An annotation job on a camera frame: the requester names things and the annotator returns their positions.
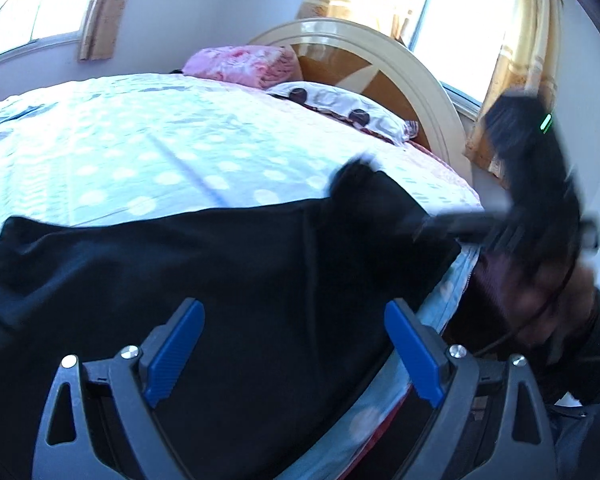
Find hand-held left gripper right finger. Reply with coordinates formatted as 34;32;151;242
384;298;562;480

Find round bed with blue-pink sheet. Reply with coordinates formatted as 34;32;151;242
0;72;483;480

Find pink floral folded blanket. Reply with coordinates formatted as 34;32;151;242
182;45;301;92

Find yellow patterned curtain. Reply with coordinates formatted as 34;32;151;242
76;0;133;62
299;0;417;45
464;0;558;181

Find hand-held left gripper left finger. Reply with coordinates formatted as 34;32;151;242
32;297;206;480

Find person's right hand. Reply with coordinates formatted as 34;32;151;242
517;259;599;352

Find cream and wood headboard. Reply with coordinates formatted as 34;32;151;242
247;17;473;186

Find black cable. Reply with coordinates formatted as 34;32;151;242
475;255;581;359

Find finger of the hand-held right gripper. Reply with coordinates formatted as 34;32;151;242
412;210;516;247

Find patterned grey white pillow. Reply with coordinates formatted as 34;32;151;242
265;81;421;146

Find sliding window with frame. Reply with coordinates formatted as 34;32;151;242
0;0;93;63
409;0;517;113

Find dark purple ribbed clothing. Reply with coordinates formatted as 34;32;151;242
447;249;546;357

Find black pants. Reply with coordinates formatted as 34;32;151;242
0;157;463;480

